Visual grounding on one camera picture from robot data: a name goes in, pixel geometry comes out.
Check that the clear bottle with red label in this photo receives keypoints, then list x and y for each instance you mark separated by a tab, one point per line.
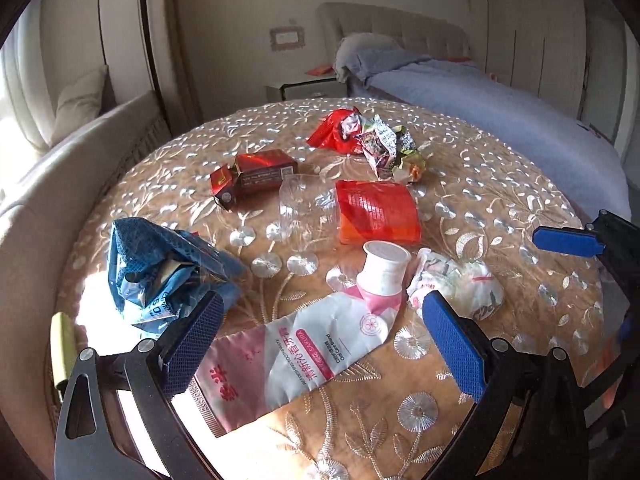
375	210

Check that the pink white toothpaste tube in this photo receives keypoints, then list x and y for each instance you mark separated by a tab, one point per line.
300	345

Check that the green wrapper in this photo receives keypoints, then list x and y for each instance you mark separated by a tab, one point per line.
412	162

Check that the embroidered tan tablecloth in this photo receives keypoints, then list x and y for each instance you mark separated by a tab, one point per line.
475	210

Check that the wardrobe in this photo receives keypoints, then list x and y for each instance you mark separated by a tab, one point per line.
540	25

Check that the red snack wrapper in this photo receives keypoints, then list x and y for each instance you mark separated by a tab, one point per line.
330	132

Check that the nightstand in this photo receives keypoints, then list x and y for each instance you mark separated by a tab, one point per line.
300	85

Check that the wall switch plate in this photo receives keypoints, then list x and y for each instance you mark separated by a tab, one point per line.
287	39

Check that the blue plastic bag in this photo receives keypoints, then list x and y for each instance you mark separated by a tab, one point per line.
150	245

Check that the red packet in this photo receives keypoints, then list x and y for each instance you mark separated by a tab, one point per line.
322	68

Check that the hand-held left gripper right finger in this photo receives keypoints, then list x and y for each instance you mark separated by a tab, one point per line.
452	345

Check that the patterned wrapper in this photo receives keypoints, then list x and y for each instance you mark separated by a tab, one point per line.
382	147

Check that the white wrapper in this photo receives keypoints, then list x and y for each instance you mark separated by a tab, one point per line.
465	280

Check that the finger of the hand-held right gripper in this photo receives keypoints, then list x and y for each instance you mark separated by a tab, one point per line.
567	241
626	332

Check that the beige upholstered sofa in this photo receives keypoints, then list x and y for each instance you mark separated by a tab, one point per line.
40	210

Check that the tufted beige headboard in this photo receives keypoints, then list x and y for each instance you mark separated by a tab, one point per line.
400	30

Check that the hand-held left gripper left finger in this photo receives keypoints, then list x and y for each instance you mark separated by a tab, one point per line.
195	345

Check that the beige cushion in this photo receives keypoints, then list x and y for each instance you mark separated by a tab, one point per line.
80	100

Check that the red carton box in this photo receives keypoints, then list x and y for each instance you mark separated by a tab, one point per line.
265	165

